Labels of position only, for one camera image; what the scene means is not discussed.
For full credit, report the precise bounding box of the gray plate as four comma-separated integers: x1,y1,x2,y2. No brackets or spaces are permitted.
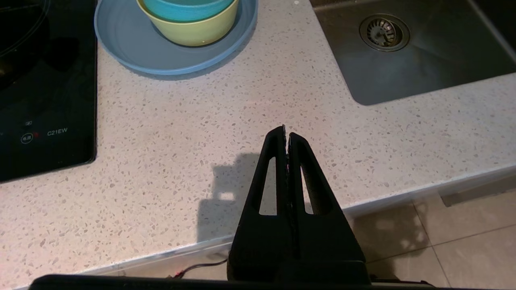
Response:
94,0,258,76

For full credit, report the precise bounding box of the black induction cooktop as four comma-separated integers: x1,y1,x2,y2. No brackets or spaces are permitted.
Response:
0,0,98,182

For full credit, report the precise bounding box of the yellow-green bowl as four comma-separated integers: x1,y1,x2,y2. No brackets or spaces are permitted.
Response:
136,0,239,47

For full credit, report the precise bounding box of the metal sink drain strainer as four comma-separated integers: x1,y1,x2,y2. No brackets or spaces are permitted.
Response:
359,14,411,52

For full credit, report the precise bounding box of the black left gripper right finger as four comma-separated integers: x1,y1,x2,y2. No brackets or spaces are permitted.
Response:
289,132,369,282

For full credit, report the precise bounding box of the stainless steel sink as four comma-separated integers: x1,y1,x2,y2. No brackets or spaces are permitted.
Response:
310,0,516,106

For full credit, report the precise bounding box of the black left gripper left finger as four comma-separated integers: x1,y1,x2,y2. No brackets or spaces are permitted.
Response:
228,126,300,282

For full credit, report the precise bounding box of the teal bowl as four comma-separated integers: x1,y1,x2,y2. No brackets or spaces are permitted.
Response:
142,0,236,23

